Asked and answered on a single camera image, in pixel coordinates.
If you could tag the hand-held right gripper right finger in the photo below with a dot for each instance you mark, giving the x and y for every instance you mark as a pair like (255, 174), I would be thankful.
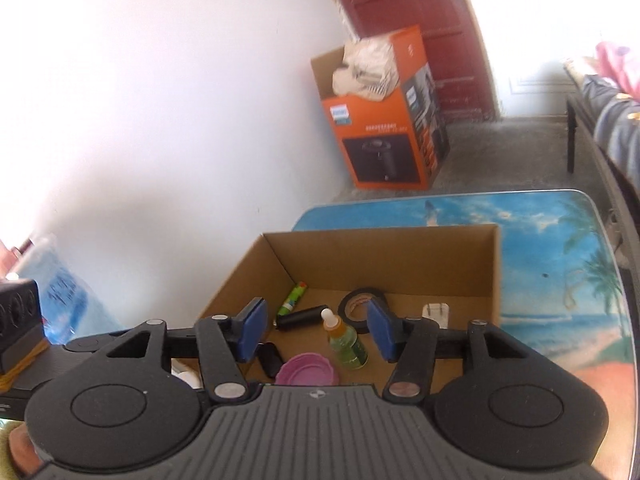
(380, 330)

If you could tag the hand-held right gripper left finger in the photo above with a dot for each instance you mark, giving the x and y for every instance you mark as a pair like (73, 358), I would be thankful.
(255, 327)

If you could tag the black oval case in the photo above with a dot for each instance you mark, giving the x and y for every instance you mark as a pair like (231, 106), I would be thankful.
(271, 360)

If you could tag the green dropper bottle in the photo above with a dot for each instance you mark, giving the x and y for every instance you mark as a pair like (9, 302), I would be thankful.
(347, 347)

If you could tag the black tape roll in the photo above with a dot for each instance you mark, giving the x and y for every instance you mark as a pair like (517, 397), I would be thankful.
(352, 305)

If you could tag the green marker pen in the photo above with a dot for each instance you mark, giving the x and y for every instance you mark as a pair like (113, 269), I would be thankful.
(292, 297)

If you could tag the black cylinder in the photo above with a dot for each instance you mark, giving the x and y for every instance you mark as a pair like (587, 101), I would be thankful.
(302, 317)

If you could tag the white plug charger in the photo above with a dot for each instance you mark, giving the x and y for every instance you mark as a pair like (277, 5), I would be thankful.
(436, 312)

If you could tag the pink plate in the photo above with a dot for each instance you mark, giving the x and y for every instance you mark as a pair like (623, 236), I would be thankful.
(307, 370)

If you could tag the brown cardboard box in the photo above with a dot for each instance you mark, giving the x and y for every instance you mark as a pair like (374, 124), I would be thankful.
(400, 260)

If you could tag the white plastic bottle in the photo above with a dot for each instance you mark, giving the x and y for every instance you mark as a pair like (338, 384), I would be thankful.
(185, 375)

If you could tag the person's left hand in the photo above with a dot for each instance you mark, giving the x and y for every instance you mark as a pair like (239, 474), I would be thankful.
(24, 452)

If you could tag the blue plastic bag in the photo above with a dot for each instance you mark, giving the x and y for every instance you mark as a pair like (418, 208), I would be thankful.
(65, 290)

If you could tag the orange printed box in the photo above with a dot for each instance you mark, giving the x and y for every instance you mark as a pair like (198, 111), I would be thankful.
(385, 155)

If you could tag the crumpled beige bag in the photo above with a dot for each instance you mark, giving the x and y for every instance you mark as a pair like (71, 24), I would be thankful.
(365, 70)

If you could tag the red wooden door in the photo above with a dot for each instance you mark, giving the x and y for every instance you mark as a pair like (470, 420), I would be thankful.
(415, 20)

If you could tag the pink cloth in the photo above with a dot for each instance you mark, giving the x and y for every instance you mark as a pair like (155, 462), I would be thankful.
(617, 65)

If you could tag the dark bed frame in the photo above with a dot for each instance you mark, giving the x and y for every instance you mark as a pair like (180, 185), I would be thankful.
(580, 130)

